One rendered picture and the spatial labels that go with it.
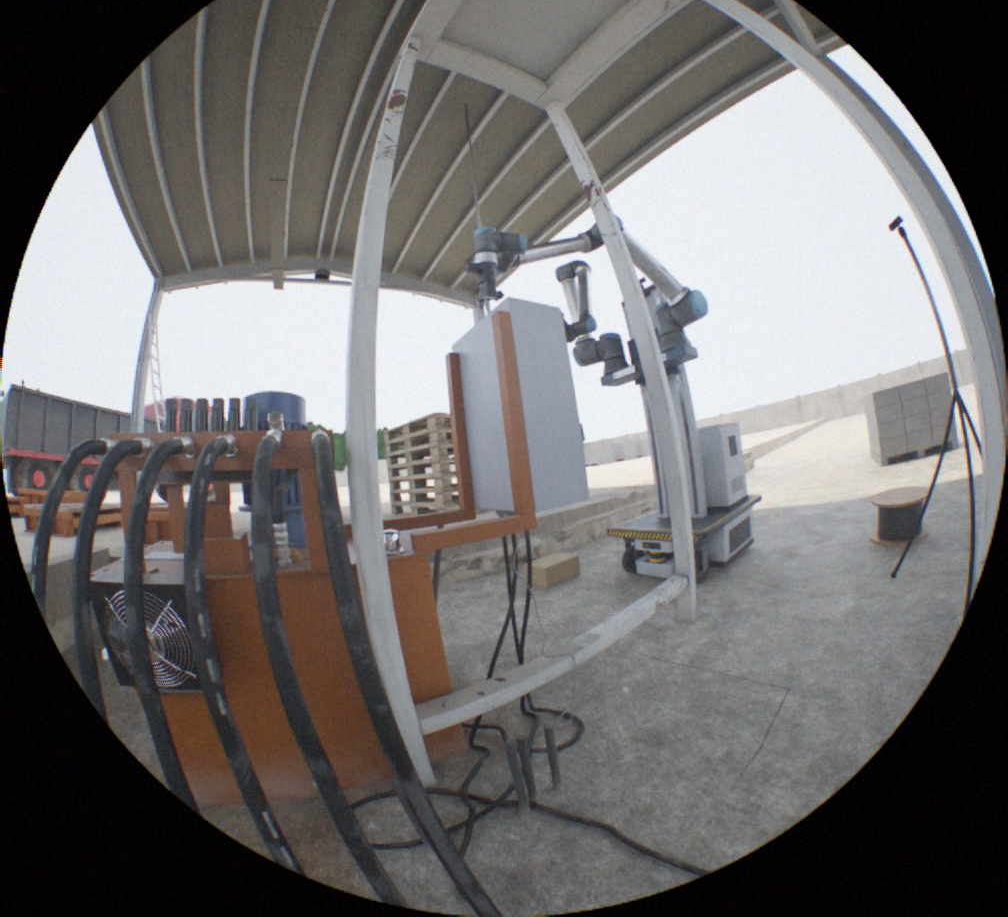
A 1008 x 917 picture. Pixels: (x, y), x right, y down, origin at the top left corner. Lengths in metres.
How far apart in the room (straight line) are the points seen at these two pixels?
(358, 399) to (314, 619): 0.45
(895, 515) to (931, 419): 2.94
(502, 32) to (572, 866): 2.49
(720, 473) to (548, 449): 1.45
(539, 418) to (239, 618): 0.85
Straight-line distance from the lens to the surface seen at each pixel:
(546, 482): 0.92
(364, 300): 0.67
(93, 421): 8.83
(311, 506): 0.66
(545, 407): 0.94
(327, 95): 5.12
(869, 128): 1.28
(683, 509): 1.34
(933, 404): 5.11
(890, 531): 2.30
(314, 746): 0.41
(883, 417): 4.91
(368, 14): 4.67
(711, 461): 2.20
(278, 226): 5.42
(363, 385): 0.62
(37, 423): 8.40
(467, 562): 2.49
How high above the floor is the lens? 0.77
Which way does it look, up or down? 9 degrees up
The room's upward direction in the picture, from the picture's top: 7 degrees counter-clockwise
